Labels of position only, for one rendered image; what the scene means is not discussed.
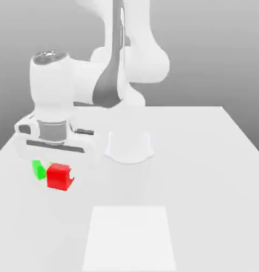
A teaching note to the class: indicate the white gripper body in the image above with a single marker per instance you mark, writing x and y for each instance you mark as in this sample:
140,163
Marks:
57,152

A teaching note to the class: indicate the small red cube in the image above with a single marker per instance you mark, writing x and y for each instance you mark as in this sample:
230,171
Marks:
57,176

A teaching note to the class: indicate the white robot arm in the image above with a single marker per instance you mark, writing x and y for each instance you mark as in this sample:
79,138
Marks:
52,85

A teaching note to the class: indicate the small green cube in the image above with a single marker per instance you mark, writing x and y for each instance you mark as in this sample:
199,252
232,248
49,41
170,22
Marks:
38,170

